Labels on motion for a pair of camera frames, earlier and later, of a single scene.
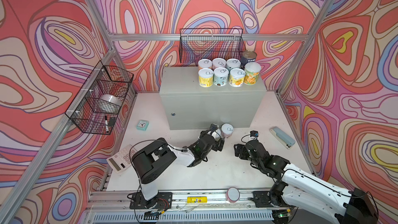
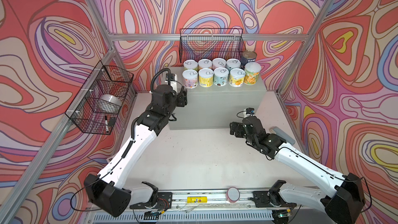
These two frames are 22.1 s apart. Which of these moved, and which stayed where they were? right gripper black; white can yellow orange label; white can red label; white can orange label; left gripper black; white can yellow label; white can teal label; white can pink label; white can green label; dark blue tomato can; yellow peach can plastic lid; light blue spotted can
Moved: white can green label; left gripper black; white can red label; right gripper black
Stayed: white can yellow label; yellow peach can plastic lid; white can pink label; light blue spotted can; white can yellow orange label; white can teal label; white can orange label; dark blue tomato can
